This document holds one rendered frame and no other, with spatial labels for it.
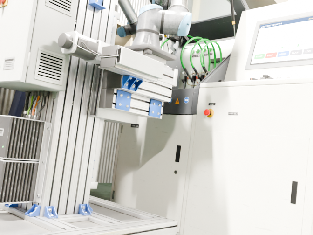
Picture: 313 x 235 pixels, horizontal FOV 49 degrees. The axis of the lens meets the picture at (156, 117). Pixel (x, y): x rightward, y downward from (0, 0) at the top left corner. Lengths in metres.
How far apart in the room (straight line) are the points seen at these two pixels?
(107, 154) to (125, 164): 2.32
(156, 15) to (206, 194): 0.98
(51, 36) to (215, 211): 1.19
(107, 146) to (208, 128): 2.89
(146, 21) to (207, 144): 0.74
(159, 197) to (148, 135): 0.41
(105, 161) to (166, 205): 2.67
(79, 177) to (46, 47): 0.60
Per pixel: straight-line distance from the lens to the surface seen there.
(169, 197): 2.13
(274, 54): 2.15
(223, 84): 1.95
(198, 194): 1.98
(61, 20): 1.54
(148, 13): 1.75
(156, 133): 2.23
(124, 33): 2.47
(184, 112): 2.09
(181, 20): 1.74
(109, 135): 4.72
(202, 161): 1.96
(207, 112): 1.93
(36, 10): 1.49
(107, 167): 4.76
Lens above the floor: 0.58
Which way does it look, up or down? 5 degrees up
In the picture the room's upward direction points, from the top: 7 degrees clockwise
